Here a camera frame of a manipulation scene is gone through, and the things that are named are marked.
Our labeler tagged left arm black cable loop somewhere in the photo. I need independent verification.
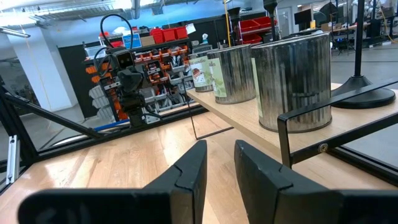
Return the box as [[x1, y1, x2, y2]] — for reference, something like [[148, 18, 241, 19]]
[[99, 13, 134, 52]]

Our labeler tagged silver frame bracket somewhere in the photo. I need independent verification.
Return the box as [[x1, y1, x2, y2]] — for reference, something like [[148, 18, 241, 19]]
[[6, 134, 21, 185]]

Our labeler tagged wooden shelf with black legs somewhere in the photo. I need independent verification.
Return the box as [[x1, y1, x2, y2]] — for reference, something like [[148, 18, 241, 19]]
[[183, 77, 398, 191]]

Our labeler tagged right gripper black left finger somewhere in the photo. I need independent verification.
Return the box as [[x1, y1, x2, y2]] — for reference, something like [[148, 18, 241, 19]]
[[17, 139, 209, 224]]

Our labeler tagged green can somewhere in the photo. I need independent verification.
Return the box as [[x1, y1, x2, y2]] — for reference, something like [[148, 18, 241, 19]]
[[251, 32, 333, 134]]

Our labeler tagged shelf with red bins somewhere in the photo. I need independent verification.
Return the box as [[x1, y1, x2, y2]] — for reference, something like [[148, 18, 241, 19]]
[[238, 15, 275, 45]]

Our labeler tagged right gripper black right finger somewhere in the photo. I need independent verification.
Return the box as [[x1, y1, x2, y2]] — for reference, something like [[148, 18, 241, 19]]
[[233, 139, 398, 224]]

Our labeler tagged black aluminium table frame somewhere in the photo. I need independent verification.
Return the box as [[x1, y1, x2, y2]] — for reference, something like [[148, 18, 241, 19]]
[[0, 74, 398, 189]]

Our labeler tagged storage rack with orange bins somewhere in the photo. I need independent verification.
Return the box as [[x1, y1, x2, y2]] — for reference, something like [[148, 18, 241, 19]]
[[83, 26, 225, 124]]

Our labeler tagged brown cardboard box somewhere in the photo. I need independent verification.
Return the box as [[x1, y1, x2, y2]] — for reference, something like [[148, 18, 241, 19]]
[[140, 35, 157, 47]]

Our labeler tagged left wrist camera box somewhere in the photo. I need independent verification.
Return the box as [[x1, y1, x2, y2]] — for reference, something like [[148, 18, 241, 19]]
[[110, 49, 136, 71]]

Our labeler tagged blue cardboard box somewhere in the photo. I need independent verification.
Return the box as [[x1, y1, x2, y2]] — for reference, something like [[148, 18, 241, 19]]
[[121, 33, 142, 49]]

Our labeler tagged yellow vertical pole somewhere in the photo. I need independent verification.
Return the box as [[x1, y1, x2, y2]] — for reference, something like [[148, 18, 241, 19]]
[[223, 0, 233, 47]]

